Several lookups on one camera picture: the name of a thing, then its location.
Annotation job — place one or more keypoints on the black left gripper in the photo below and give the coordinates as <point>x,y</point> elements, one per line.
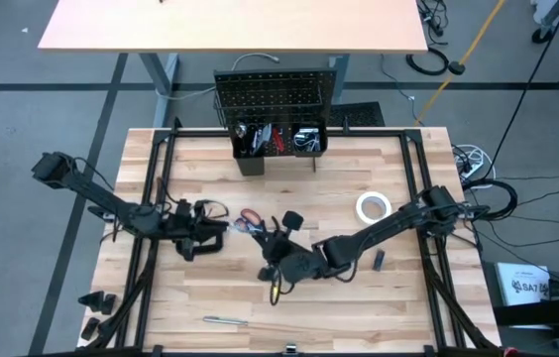
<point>188,228</point>

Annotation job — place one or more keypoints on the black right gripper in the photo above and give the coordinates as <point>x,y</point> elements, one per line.
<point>277,248</point>

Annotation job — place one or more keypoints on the large chrome socket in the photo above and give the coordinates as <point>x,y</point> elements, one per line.
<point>306,132</point>

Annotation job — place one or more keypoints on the black metal peg board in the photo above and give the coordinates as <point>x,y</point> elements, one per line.
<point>274,94</point>

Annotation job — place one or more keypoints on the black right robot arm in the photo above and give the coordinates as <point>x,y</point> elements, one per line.
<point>383,228</point>

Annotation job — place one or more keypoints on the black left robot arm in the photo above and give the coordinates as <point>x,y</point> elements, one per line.
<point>101,198</point>

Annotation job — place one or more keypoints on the tall black peg board bin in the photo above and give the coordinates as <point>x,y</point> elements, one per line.
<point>247,161</point>

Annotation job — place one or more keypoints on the small black peg board bin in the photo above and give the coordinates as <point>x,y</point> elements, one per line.
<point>309,154</point>

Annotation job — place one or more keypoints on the black C clamp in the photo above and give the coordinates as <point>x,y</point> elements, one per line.
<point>217,243</point>

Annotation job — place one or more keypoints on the silver pen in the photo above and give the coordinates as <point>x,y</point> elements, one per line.
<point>225,321</point>

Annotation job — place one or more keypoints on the white masking tape roll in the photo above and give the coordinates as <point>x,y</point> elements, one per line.
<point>361,208</point>

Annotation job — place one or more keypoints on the small black block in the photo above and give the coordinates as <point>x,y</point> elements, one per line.
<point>378,259</point>

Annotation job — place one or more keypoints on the black printed plastic part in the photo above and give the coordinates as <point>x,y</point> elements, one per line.
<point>96,302</point>
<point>90,328</point>

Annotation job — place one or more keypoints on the black perforated metal panel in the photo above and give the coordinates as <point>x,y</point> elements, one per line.
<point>359,114</point>

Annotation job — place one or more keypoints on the light wooden desk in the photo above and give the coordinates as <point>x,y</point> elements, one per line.
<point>235,25</point>

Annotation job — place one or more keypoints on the white power strip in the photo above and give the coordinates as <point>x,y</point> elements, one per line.
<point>473,163</point>

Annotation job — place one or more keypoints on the black round floor puck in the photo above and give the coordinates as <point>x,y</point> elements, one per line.
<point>456,68</point>

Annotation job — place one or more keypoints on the white printed box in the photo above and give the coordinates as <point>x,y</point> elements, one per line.
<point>522,283</point>

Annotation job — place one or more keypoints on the black shelf unit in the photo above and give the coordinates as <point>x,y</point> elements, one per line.
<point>547,317</point>

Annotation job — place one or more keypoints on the silver table edge camera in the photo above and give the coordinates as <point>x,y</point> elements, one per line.
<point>291,348</point>

